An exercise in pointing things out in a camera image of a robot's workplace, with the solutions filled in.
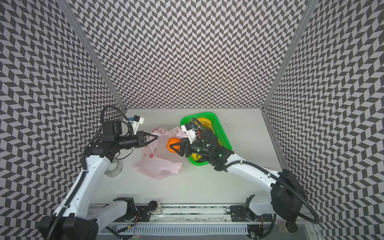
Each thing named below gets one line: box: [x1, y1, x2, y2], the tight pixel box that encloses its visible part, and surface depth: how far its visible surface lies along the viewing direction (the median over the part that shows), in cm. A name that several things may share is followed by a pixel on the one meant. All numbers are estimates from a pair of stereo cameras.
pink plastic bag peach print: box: [133, 127, 189, 180], surface depth 67 cm
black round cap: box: [285, 221, 298, 233], surface depth 63 cm
